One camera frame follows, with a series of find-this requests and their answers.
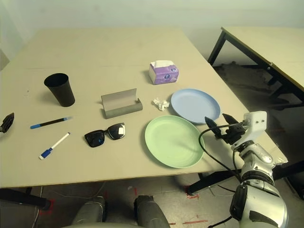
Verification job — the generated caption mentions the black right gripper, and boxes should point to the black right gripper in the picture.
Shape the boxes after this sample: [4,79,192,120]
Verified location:
[204,113,249,146]

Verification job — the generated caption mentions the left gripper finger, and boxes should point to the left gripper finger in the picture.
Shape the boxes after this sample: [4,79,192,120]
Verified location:
[0,112,15,133]

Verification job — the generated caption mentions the black pen with blue cap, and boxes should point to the black pen with blue cap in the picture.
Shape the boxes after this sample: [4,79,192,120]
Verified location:
[30,115,74,130]

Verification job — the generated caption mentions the white marker with blue cap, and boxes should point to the white marker with blue cap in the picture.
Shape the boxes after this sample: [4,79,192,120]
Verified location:
[38,132,71,160]

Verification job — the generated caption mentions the green plate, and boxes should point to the green plate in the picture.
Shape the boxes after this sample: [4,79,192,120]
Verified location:
[144,115,205,169]

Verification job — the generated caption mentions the white tissue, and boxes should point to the white tissue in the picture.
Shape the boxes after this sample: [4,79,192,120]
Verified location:
[152,97,171,112]

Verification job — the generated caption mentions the black sunglasses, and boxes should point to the black sunglasses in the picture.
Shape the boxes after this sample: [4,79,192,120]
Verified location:
[84,122,126,149]

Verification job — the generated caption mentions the grey glasses case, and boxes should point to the grey glasses case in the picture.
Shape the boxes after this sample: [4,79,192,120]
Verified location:
[101,88,144,119]

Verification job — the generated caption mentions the blue plate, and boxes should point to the blue plate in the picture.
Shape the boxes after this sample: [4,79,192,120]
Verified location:
[170,88,221,124]

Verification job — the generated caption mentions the black plastic cup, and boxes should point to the black plastic cup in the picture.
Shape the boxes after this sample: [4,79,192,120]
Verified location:
[43,73,76,107]

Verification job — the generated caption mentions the clear tape on table corner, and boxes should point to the clear tape on table corner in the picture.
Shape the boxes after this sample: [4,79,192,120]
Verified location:
[273,147,288,165]

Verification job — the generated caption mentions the purple tissue pack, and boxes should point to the purple tissue pack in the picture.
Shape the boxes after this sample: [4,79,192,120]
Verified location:
[148,60,179,86]

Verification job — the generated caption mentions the beige side table black legs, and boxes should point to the beige side table black legs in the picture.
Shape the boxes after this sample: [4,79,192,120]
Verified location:
[208,26,304,112]

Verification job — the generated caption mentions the grey robot right leg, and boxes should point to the grey robot right leg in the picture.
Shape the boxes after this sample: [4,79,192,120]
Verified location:
[133,194,171,228]

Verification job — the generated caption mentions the grey robot leg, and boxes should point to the grey robot leg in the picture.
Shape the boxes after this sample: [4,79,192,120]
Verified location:
[133,194,171,228]
[71,196,106,226]

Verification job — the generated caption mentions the grey robot left leg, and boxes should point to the grey robot left leg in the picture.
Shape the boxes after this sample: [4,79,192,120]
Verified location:
[71,196,106,226]

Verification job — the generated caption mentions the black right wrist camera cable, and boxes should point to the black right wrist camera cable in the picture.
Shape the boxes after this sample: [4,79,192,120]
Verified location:
[198,123,245,188]

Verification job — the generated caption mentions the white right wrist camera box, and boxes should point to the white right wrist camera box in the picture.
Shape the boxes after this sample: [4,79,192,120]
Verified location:
[231,111,268,148]

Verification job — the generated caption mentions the white cable on floor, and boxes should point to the white cable on floor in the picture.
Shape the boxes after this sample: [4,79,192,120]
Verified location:
[57,181,106,200]

